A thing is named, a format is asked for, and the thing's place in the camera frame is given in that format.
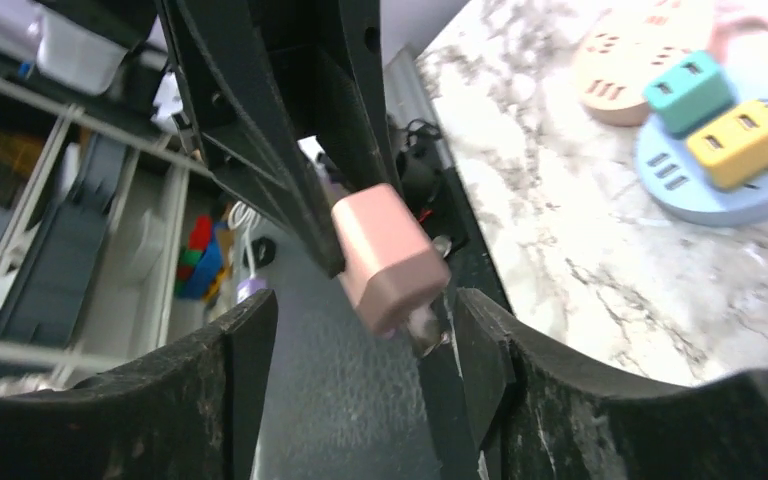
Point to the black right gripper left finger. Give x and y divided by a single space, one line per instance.
189 410

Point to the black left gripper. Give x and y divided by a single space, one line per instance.
256 77

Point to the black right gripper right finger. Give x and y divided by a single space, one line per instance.
547 411

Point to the pink plug adapter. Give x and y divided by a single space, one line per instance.
392 272

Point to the yellow plug adapter front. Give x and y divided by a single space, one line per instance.
733 148

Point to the teal plug adapter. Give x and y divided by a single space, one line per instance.
689 94

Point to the storage shelf beside table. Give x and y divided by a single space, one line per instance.
110 247

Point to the blue round power strip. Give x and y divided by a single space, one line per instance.
673 178

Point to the pink round power strip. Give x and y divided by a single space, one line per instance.
631 45

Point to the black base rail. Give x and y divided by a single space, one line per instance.
437 218

